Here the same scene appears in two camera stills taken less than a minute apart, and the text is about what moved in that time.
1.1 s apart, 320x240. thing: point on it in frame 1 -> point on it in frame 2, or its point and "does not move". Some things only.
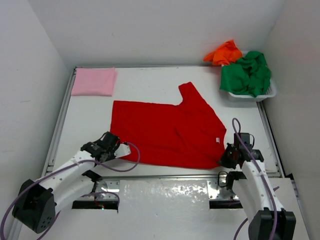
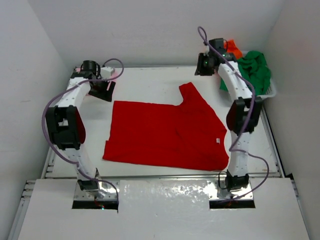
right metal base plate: x=216 y=192 does not move
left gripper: x=112 y=155 -> x=105 y=95
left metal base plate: x=103 y=186 does not move
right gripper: x=223 y=160 -> x=201 y=70
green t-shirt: x=249 y=75 does not move
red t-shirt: x=188 y=134 does not move
